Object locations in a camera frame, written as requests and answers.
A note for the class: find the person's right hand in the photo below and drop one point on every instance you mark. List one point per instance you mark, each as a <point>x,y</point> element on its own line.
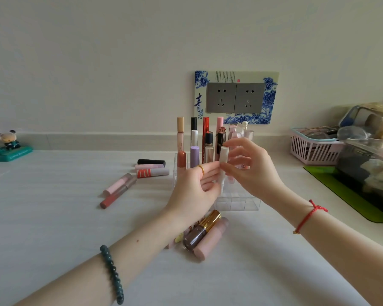
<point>258,172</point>

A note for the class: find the person's left hand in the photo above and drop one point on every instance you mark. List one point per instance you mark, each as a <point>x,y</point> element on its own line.
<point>191,194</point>

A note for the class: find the clear acrylic lipstick organizer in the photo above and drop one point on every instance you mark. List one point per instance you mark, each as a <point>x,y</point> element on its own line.
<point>239,200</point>

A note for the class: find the coral pink capsule lipstick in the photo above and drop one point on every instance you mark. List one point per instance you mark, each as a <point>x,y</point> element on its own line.
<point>181,159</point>

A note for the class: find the striped brown lip tube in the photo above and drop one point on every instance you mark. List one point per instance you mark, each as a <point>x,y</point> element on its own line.
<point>249,135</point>

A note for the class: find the lavender lipstick tube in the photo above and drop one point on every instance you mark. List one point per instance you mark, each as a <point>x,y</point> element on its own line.
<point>194,156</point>

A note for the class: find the white slim tube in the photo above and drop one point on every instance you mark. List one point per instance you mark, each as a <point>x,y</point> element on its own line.
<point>224,154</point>

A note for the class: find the gold cap brown bottle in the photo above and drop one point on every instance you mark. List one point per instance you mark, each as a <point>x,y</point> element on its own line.
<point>199,232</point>

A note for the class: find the orange lipgloss silver cap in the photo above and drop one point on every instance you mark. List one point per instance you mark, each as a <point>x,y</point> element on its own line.
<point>209,154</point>

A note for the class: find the white tube red stripes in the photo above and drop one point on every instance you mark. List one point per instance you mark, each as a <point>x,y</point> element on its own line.
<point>153,173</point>

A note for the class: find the pink square lipstick gold band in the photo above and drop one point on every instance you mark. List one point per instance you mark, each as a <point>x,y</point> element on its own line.
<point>178,238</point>

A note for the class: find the light pink round tube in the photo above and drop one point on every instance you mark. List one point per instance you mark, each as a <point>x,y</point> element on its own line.
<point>210,240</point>

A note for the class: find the black cap pink lipgloss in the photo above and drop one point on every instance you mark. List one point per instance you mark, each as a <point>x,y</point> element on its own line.
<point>221,138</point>

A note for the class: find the black lipstick tube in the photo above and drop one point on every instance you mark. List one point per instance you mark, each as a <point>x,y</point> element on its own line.
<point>151,162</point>

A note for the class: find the pale pink slim tube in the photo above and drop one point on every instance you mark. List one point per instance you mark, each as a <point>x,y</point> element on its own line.
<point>148,166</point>

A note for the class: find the pink tube with charm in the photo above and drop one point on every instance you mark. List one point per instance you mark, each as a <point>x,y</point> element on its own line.
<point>220,121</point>

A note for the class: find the black Colorkey lip tube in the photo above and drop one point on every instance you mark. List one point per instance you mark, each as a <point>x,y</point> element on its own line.
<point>193,123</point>

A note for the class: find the red Colorkey lip tube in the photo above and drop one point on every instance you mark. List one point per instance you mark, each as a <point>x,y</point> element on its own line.
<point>206,124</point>

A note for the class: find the coral slim lip gloss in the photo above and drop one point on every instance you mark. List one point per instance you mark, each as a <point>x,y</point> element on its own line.
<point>116,194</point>

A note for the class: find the pink matte lipstick tube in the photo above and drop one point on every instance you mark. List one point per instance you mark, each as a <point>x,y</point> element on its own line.
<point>116,185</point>

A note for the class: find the person's right forearm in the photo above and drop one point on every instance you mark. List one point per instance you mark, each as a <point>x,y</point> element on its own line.
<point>338,258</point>

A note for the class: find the person's left forearm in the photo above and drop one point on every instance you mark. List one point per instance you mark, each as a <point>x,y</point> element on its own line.
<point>115,258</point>

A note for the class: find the clear plastic storage box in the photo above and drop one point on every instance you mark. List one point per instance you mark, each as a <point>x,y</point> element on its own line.
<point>367,172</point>

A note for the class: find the pink plastic basket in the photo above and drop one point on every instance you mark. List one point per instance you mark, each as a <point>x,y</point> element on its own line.
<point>312,152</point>

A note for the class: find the green mat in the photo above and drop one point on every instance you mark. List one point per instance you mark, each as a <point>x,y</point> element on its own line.
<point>332,188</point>

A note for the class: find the glass bowl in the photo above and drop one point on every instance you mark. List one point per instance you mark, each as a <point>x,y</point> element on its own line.
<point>352,133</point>

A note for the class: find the clear container blue lid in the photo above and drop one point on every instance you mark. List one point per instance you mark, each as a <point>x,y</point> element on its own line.
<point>367,119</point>

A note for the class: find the panda figurine green base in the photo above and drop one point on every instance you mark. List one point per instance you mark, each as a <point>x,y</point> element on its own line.
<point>9,154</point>

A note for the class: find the grey wall socket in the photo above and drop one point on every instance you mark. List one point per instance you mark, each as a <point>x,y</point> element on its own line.
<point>249,98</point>
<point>221,98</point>

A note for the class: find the blue floral socket frame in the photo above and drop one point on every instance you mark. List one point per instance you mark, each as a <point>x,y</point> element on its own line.
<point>273,98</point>

